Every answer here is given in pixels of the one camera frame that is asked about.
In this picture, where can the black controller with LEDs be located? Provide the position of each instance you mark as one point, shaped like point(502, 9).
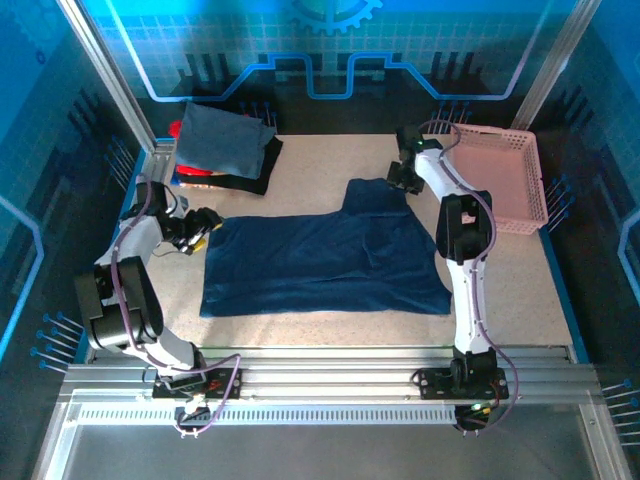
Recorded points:
point(470, 422)

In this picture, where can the aluminium framed grey panel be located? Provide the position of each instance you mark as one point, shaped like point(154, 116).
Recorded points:
point(325, 450)

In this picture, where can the navy blue t-shirt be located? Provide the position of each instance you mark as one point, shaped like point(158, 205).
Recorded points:
point(320, 260)

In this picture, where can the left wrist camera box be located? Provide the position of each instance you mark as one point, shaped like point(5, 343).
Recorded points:
point(181, 206)

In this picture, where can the grey-blue folded t-shirt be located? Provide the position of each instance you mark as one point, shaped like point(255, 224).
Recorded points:
point(220, 140)

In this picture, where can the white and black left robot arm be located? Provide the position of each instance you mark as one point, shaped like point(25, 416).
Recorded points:
point(130, 240)

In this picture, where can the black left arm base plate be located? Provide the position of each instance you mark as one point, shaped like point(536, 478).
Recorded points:
point(222, 395)

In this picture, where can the multicoloured folded t-shirt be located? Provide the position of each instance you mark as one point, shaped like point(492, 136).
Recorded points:
point(200, 185)

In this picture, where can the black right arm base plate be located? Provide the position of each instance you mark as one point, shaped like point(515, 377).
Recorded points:
point(435, 385)

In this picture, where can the black folded t-shirt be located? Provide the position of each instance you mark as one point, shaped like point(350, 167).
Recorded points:
point(267, 165)

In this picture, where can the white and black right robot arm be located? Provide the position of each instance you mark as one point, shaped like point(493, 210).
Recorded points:
point(465, 300)

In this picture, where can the red folded t-shirt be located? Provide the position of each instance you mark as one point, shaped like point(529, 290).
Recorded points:
point(192, 170)

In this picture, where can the aluminium side rail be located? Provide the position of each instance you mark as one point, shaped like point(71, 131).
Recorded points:
point(157, 160)

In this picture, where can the aluminium corner post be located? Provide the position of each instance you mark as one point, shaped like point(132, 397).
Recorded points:
point(112, 75)
point(552, 75)

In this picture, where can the pink plastic basket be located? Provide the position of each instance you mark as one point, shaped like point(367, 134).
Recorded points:
point(510, 175)

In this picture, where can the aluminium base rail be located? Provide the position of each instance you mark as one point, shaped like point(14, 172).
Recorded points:
point(325, 375)

